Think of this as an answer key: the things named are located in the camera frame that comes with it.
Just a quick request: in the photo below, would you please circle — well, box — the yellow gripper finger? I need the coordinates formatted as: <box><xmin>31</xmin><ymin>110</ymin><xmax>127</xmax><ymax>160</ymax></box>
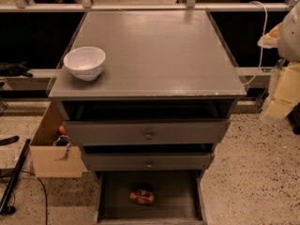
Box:
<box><xmin>258</xmin><ymin>23</ymin><xmax>282</xmax><ymax>49</ymax></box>
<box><xmin>260</xmin><ymin>63</ymin><xmax>300</xmax><ymax>125</ymax></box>

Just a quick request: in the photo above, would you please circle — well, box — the crushed red coke can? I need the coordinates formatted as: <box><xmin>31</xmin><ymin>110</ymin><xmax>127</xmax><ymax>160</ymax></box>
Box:
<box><xmin>129</xmin><ymin>189</ymin><xmax>155</xmax><ymax>205</ymax></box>

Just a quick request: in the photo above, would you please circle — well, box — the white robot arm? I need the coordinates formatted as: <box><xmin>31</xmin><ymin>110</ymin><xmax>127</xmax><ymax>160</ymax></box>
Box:
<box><xmin>258</xmin><ymin>2</ymin><xmax>300</xmax><ymax>124</ymax></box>

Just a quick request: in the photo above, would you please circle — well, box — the grey top drawer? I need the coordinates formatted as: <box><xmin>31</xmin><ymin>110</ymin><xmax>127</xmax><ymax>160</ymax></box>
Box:
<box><xmin>63</xmin><ymin>120</ymin><xmax>230</xmax><ymax>146</ymax></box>

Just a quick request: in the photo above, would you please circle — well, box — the grey drawer cabinet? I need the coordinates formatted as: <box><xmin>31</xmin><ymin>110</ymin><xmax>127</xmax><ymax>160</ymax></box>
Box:
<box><xmin>46</xmin><ymin>8</ymin><xmax>248</xmax><ymax>180</ymax></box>

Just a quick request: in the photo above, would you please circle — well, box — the grey open bottom drawer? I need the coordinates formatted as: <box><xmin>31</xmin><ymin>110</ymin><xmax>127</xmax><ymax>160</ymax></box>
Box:
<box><xmin>94</xmin><ymin>171</ymin><xmax>207</xmax><ymax>225</ymax></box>

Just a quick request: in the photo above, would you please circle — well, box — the grey middle drawer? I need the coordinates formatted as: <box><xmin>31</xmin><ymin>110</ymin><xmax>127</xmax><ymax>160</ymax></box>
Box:
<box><xmin>82</xmin><ymin>153</ymin><xmax>215</xmax><ymax>171</ymax></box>

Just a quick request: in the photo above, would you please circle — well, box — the white ceramic bowl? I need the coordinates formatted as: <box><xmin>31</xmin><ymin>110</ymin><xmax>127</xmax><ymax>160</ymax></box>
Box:
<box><xmin>63</xmin><ymin>47</ymin><xmax>106</xmax><ymax>81</ymax></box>

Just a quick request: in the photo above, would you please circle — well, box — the orange ball in box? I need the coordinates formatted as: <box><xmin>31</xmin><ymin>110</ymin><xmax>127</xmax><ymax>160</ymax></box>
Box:
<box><xmin>58</xmin><ymin>126</ymin><xmax>67</xmax><ymax>135</ymax></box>

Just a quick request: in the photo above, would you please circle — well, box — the cardboard box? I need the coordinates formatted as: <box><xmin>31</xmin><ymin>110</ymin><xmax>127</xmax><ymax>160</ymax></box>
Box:
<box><xmin>30</xmin><ymin>102</ymin><xmax>84</xmax><ymax>178</ymax></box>

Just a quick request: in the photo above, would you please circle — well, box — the black cloth object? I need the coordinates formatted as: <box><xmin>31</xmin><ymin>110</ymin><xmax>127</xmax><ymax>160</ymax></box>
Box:
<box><xmin>0</xmin><ymin>62</ymin><xmax>33</xmax><ymax>78</ymax></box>

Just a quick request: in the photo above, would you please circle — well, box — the black flat tool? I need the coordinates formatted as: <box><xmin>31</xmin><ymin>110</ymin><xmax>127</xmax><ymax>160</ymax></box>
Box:
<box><xmin>0</xmin><ymin>136</ymin><xmax>20</xmax><ymax>146</ymax></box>

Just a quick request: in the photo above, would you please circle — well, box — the black pole stand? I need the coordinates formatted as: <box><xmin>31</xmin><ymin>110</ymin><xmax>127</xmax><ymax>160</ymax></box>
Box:
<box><xmin>0</xmin><ymin>139</ymin><xmax>31</xmax><ymax>216</ymax></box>

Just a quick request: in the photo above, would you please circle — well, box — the white cable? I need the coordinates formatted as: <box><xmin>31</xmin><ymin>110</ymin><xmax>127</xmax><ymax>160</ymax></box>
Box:
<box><xmin>242</xmin><ymin>0</ymin><xmax>270</xmax><ymax>87</ymax></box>

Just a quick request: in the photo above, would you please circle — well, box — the black floor cable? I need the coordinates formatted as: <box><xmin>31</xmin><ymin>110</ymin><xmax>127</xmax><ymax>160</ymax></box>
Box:
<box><xmin>0</xmin><ymin>170</ymin><xmax>49</xmax><ymax>225</ymax></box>

